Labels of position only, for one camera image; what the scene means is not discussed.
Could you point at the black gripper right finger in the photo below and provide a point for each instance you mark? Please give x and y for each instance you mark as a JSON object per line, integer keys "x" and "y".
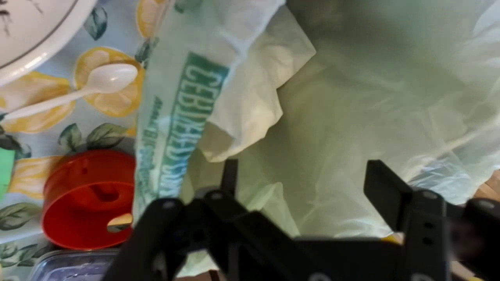
{"x": 426, "y": 235}

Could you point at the red plastic cup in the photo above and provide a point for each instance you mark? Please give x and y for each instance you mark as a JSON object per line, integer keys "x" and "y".
{"x": 83, "y": 209}

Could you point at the lemon print tablecloth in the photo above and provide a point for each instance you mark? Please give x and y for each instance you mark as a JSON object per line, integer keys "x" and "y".
{"x": 47, "y": 141}

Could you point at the bright green item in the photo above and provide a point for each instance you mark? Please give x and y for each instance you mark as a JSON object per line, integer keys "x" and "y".
{"x": 4, "y": 173}

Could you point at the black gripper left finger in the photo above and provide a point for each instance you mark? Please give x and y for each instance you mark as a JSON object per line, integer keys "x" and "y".
{"x": 156, "y": 240}

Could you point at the white plastic spoon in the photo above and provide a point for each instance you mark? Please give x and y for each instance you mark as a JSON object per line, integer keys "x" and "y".
{"x": 103, "y": 79}

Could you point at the plastic container with blue cloth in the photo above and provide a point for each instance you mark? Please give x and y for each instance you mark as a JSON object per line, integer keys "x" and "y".
{"x": 72, "y": 268}

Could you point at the white plastic bin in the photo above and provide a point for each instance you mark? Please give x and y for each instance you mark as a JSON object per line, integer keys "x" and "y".
{"x": 390, "y": 104}

